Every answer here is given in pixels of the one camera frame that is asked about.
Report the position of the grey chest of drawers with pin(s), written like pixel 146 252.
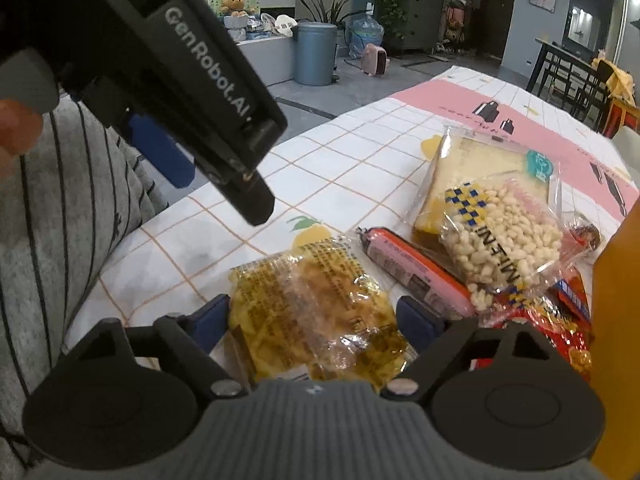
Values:
pixel 422 15

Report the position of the crinkled red snack packet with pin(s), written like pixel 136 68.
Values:
pixel 545 330

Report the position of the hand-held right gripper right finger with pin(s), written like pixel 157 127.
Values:
pixel 415 321

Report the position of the orange paper bag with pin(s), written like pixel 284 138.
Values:
pixel 620 360

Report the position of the water jug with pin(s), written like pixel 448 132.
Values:
pixel 365 35

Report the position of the grey striped sweater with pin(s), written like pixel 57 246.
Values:
pixel 65 210

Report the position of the black dining table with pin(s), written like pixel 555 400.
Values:
pixel 570 67

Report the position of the long red snack packet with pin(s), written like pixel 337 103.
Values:
pixel 572 297

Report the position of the white low cabinet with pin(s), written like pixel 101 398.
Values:
pixel 265 60

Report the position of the small clear brown snack packet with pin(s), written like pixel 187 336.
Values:
pixel 585 235

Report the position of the blue-grey trash bin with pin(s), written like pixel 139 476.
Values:
pixel 315 52

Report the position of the brown teddy bear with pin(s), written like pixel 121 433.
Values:
pixel 234 5

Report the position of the pink space heater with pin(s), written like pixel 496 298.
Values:
pixel 377 60

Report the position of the pink sausage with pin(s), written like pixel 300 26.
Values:
pixel 400 260

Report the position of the red plastic stool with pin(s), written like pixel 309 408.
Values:
pixel 622 117

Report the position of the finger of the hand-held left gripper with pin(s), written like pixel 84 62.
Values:
pixel 252 200
pixel 160 150

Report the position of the person's left hand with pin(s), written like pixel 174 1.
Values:
pixel 12 127

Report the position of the toy shelf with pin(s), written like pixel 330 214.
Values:
pixel 457 22

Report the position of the yellow waffle packet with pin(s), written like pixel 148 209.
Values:
pixel 310 310

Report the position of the long-leaf potted plant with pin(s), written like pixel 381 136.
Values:
pixel 320 5

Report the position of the clear white peanut packet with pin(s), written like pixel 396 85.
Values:
pixel 500 240

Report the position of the checked lemon print tablecloth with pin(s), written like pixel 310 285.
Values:
pixel 350 160

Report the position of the yellow cloth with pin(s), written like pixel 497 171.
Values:
pixel 617 77

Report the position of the sliced bread packet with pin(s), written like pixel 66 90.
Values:
pixel 480 170

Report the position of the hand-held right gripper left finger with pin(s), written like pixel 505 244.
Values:
pixel 216 317

